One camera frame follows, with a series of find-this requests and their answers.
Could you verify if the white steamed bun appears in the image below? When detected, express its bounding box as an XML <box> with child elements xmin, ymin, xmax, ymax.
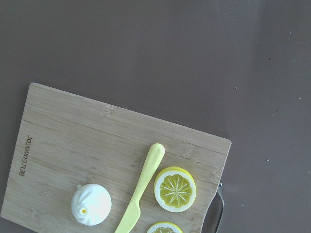
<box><xmin>71</xmin><ymin>183</ymin><xmax>112</xmax><ymax>226</ymax></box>

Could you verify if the lemon half upper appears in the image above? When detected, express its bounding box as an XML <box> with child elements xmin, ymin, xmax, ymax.
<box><xmin>154</xmin><ymin>166</ymin><xmax>197</xmax><ymax>213</ymax></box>

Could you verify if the bamboo cutting board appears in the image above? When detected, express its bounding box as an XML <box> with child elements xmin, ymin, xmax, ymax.
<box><xmin>0</xmin><ymin>83</ymin><xmax>231</xmax><ymax>233</ymax></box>

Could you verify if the yellow plastic knife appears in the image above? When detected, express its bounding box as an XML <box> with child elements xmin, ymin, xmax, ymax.
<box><xmin>115</xmin><ymin>143</ymin><xmax>165</xmax><ymax>233</ymax></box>

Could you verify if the lemon slice lower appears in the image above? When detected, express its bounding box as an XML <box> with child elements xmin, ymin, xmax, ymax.
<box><xmin>147</xmin><ymin>222</ymin><xmax>182</xmax><ymax>233</ymax></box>

